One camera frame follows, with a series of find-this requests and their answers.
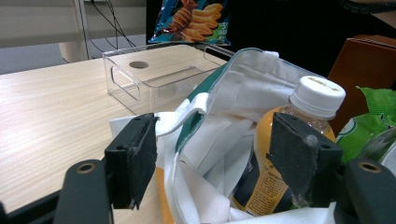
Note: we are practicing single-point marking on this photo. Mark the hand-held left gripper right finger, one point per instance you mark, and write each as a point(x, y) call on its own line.
point(302, 161)

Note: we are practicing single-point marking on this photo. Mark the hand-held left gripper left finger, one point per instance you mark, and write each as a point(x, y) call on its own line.
point(134, 161)

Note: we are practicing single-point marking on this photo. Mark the green snack packet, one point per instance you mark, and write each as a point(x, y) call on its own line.
point(373, 124)

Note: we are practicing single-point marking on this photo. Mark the white tote bag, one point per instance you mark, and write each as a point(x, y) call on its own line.
point(224, 133)

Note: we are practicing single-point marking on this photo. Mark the clear plastic bin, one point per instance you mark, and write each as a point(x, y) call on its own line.
point(162, 74)

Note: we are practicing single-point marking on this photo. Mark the brown box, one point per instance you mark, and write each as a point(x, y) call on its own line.
point(364, 65)

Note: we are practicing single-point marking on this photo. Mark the blue chip bag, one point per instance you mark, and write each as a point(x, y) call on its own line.
point(193, 21)

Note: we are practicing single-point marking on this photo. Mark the orange drink bottle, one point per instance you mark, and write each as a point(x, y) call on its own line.
point(317, 96)

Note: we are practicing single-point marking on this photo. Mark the black curtain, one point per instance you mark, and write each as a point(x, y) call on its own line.
point(280, 31)

